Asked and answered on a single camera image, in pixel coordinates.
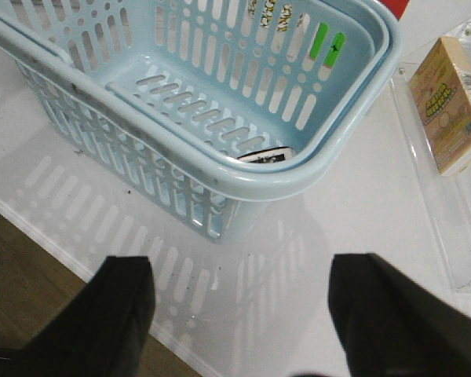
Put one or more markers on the beige snack box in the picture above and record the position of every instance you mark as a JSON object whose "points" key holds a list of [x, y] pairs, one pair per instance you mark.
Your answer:
{"points": [[441, 89]]}

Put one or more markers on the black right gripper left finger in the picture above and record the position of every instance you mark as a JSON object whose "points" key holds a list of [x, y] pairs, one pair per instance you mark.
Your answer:
{"points": [[101, 332]]}

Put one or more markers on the light blue plastic basket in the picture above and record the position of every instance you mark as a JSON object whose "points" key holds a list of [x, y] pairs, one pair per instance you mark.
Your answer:
{"points": [[168, 94]]}

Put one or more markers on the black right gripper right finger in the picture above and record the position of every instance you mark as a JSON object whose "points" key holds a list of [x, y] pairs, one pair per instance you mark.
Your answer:
{"points": [[390, 326]]}

